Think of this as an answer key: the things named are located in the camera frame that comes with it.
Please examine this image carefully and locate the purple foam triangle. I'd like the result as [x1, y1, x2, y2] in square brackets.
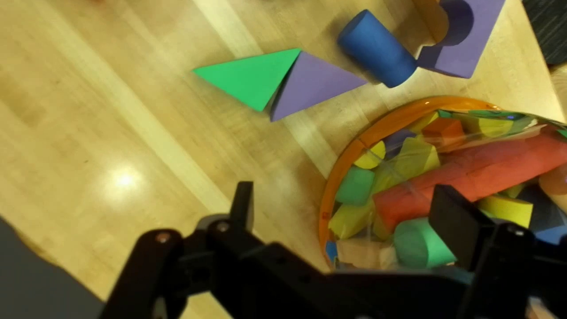
[270, 51, 366, 120]

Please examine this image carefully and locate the clear plastic bag of blocks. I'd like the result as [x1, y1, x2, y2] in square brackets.
[320, 97, 567, 269]

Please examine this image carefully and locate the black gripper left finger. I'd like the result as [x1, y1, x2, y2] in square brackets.
[229, 180, 254, 230]

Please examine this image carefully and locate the blue foam cylinder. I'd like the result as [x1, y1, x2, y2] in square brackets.
[339, 8, 417, 86]

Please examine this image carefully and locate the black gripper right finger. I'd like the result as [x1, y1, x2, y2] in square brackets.
[430, 184, 495, 271]

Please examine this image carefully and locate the purple foam arch block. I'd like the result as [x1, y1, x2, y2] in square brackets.
[419, 0, 506, 78]

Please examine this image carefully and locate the green foam triangle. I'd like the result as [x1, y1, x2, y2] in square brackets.
[194, 47, 300, 111]

